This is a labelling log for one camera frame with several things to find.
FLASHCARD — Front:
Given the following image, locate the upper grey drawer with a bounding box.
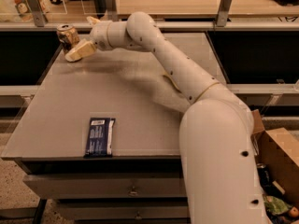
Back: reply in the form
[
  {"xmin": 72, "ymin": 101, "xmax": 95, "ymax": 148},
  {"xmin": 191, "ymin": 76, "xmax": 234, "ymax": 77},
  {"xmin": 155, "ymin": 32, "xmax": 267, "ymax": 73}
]
[{"xmin": 23, "ymin": 173, "xmax": 186, "ymax": 200}]

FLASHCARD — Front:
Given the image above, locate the grey drawer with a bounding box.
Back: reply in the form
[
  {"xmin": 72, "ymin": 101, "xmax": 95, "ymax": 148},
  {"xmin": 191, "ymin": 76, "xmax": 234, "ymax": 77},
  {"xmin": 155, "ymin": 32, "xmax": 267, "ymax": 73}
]
[
  {"xmin": 23, "ymin": 173, "xmax": 186, "ymax": 200},
  {"xmin": 57, "ymin": 200, "xmax": 190, "ymax": 220}
]

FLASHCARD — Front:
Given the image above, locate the middle metal bracket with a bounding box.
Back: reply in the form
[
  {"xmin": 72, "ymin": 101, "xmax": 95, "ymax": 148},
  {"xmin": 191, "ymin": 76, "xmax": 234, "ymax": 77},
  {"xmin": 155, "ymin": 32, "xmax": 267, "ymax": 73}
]
[{"xmin": 106, "ymin": 0, "xmax": 119, "ymax": 21}]

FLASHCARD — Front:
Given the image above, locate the cardboard box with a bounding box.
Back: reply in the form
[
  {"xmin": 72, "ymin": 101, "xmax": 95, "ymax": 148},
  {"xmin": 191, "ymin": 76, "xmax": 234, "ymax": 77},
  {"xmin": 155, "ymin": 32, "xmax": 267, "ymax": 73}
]
[{"xmin": 252, "ymin": 110, "xmax": 299, "ymax": 208}]

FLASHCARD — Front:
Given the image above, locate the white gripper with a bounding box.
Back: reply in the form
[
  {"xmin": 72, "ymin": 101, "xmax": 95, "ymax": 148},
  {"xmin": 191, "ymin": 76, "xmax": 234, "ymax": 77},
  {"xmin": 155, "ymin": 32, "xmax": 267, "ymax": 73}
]
[{"xmin": 65, "ymin": 16, "xmax": 113, "ymax": 62}]

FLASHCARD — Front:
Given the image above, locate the lower grey drawer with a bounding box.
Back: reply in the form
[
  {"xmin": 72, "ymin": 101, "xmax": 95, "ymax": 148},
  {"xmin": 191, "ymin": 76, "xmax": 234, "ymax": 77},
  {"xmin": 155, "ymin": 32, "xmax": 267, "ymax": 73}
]
[{"xmin": 57, "ymin": 200, "xmax": 190, "ymax": 220}]

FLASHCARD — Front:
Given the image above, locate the metal bracket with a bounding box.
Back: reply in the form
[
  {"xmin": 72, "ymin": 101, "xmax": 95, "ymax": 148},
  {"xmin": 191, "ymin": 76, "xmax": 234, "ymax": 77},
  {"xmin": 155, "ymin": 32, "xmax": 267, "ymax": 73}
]
[
  {"xmin": 215, "ymin": 0, "xmax": 233, "ymax": 27},
  {"xmin": 27, "ymin": 0, "xmax": 47, "ymax": 27},
  {"xmin": 106, "ymin": 0, "xmax": 119, "ymax": 21}
]

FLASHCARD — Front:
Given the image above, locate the left metal bracket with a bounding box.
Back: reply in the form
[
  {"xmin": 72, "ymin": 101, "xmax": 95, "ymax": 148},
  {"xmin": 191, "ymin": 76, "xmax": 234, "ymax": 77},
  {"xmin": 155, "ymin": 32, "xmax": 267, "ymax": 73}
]
[{"xmin": 27, "ymin": 0, "xmax": 47, "ymax": 27}]

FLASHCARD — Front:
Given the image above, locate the dark soda can in box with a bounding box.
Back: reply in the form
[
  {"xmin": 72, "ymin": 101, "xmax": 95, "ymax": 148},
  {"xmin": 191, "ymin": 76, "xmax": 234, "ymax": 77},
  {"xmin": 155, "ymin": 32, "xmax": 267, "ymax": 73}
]
[{"xmin": 257, "ymin": 163, "xmax": 270, "ymax": 185}]

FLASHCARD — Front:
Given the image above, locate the orange soda can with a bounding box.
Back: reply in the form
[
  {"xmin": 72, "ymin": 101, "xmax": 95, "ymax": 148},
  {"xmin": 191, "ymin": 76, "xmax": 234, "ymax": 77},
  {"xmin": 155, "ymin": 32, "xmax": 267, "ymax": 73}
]
[{"xmin": 56, "ymin": 24, "xmax": 79, "ymax": 53}]

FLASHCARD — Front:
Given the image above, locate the white printed bag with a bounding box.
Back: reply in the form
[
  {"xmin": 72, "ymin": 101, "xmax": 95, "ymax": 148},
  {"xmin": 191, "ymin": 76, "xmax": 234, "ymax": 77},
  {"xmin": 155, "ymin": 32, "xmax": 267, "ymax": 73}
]
[{"xmin": 0, "ymin": 0, "xmax": 48, "ymax": 23}]

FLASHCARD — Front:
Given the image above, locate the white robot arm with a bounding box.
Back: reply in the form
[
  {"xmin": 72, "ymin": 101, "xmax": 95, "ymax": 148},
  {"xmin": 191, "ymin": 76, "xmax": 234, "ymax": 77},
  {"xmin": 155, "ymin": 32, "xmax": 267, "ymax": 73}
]
[{"xmin": 65, "ymin": 12, "xmax": 268, "ymax": 224}]

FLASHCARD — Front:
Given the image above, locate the blue rxbar blueberry wrapper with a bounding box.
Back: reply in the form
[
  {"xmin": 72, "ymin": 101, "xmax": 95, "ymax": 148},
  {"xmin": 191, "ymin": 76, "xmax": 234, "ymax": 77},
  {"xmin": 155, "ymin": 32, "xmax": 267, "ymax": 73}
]
[{"xmin": 84, "ymin": 118, "xmax": 115, "ymax": 158}]

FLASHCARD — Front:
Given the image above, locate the right metal bracket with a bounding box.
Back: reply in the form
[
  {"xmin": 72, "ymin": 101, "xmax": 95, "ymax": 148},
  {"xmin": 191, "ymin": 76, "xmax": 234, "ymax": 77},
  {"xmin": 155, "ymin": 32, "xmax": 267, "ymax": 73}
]
[{"xmin": 215, "ymin": 0, "xmax": 233, "ymax": 27}]

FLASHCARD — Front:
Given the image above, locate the green snack bag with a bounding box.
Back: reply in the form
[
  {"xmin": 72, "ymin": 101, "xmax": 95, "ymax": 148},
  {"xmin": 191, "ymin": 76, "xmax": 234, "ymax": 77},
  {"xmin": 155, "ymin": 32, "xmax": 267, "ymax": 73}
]
[{"xmin": 263, "ymin": 196, "xmax": 292, "ymax": 216}]

